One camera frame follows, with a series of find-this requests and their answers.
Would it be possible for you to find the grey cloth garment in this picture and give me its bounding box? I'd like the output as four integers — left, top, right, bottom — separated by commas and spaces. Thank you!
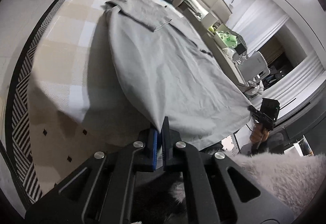
105, 0, 251, 149

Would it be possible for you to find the right hand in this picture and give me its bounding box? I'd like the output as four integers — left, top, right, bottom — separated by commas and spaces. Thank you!
250, 123, 269, 144

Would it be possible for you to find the white electric kettle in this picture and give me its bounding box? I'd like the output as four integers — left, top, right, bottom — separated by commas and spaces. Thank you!
238, 51, 270, 84

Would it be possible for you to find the fluffy pink sleeve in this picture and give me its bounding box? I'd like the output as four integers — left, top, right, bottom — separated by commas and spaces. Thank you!
225, 152, 325, 217

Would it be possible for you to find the beige headboard shelf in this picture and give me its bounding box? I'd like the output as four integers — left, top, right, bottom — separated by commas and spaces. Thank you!
172, 0, 252, 93

